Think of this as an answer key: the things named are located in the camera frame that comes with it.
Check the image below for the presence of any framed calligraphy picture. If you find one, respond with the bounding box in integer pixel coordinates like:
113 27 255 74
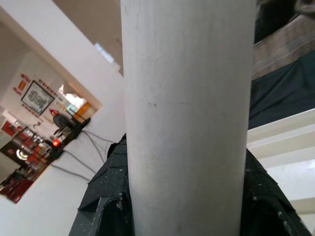
21 79 56 116

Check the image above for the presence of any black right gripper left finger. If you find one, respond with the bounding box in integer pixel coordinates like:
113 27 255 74
67 134 133 236

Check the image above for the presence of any white plastic table leg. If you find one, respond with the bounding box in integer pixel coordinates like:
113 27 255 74
120 0 256 236

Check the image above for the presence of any orange wooden cabinet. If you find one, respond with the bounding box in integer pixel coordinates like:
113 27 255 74
73 102 96 123

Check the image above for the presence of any white plastic table top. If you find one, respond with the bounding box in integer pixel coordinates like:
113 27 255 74
245 107 315 236

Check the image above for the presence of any black table fan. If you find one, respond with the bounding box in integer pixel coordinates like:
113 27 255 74
52 113 72 135

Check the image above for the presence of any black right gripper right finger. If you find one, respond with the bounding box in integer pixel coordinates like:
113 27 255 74
240 147 312 236

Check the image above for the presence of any black device with red light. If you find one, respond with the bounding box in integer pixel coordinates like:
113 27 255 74
50 139 65 159

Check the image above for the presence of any red display shelf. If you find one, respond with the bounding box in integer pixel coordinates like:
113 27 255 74
0 120 54 205

